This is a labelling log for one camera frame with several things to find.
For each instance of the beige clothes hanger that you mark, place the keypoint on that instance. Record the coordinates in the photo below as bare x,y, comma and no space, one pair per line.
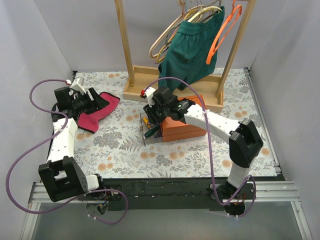
197,14

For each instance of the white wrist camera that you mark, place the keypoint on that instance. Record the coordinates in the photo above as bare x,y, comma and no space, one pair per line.
75,86
148,94

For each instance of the wooden clothes rack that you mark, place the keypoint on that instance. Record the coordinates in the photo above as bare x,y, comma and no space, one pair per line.
210,87

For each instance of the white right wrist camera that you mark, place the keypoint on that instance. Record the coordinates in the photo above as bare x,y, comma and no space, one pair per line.
148,94

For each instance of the pink cloth pouch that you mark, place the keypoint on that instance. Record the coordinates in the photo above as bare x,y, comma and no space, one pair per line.
90,122

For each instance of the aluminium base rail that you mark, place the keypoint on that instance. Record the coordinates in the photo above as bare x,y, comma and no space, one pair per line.
171,209

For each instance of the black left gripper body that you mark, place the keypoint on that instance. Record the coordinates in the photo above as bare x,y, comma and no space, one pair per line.
92,97

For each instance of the floral patterned table mat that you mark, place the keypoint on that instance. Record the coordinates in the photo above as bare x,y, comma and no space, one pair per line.
117,150

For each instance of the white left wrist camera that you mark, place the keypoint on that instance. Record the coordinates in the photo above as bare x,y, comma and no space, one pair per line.
75,86

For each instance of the grey clothes hanger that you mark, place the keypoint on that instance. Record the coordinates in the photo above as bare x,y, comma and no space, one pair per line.
187,17

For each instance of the teal green shorts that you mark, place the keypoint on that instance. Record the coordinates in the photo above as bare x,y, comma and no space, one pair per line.
186,57

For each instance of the yellow clothes hanger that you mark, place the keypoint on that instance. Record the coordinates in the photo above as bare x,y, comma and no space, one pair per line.
159,57

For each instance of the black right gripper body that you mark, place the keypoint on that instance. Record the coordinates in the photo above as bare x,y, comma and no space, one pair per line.
152,116

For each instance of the orange handled screwdriver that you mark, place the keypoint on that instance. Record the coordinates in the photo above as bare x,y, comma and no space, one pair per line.
146,121

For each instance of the clear acrylic drawer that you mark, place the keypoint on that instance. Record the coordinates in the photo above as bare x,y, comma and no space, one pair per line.
157,137

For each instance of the orange clothes hanger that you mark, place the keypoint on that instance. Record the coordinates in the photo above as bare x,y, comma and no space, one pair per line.
224,30

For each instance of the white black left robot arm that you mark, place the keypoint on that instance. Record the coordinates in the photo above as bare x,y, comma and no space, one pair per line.
61,175

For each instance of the orange drawer box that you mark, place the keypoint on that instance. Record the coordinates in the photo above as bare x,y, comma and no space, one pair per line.
173,130

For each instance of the large green handled screwdriver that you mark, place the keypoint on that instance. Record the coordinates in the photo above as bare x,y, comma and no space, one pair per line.
151,131

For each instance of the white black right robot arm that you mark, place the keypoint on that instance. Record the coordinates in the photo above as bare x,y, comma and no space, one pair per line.
242,137

